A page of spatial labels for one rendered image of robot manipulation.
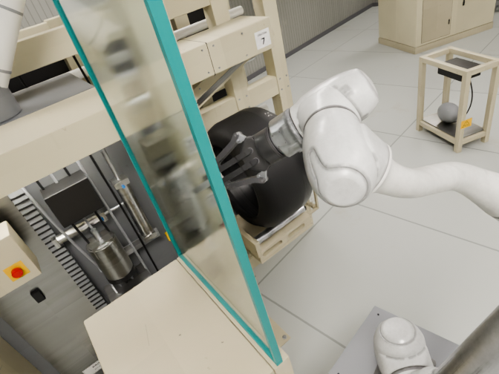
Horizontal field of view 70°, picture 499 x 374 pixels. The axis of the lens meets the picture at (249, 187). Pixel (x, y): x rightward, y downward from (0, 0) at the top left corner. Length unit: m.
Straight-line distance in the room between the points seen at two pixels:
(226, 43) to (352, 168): 1.34
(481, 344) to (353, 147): 0.65
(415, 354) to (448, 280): 1.54
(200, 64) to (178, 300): 1.03
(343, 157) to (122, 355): 0.87
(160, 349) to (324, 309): 1.65
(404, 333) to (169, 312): 0.72
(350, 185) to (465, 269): 2.37
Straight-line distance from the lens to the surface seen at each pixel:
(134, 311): 1.25
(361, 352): 1.58
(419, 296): 2.68
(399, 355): 1.28
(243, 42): 1.84
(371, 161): 0.56
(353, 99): 0.68
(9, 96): 1.56
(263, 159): 0.77
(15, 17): 1.54
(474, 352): 1.07
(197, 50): 1.71
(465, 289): 2.77
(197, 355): 1.07
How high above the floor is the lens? 2.14
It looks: 35 degrees down
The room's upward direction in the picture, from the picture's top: 16 degrees counter-clockwise
